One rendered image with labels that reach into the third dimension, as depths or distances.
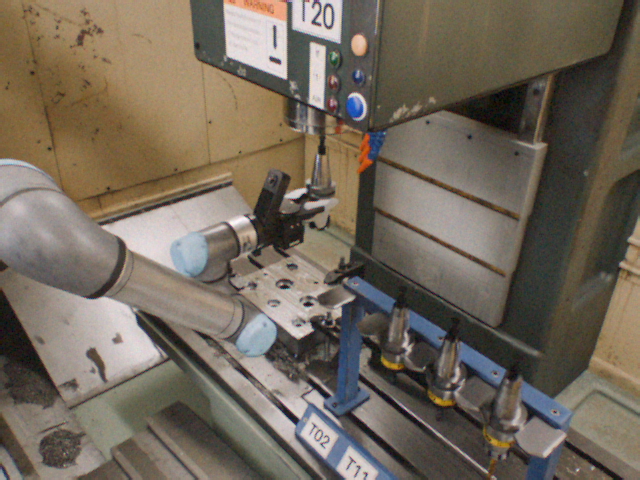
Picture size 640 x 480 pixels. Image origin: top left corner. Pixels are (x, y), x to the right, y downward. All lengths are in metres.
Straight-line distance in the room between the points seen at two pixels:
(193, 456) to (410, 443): 0.51
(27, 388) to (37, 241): 1.13
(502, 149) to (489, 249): 0.27
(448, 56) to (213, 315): 0.54
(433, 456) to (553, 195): 0.64
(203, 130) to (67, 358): 0.92
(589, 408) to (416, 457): 0.82
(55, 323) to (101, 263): 1.17
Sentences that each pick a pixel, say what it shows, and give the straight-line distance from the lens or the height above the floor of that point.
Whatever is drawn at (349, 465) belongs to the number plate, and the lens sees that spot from 1.28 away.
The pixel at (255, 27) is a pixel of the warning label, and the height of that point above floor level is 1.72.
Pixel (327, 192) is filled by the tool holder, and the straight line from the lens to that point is 1.26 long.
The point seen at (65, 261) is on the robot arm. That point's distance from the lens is 0.86.
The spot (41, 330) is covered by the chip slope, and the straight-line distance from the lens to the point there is 2.02.
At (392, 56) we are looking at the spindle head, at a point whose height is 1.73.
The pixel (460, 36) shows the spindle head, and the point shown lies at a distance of 0.93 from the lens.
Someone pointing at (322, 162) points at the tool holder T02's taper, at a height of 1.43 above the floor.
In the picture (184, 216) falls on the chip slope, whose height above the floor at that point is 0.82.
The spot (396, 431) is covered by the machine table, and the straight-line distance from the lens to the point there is 1.40.
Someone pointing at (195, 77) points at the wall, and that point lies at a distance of 2.25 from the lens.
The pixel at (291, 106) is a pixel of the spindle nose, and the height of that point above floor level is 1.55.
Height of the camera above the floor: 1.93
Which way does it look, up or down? 31 degrees down
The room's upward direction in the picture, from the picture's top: 2 degrees clockwise
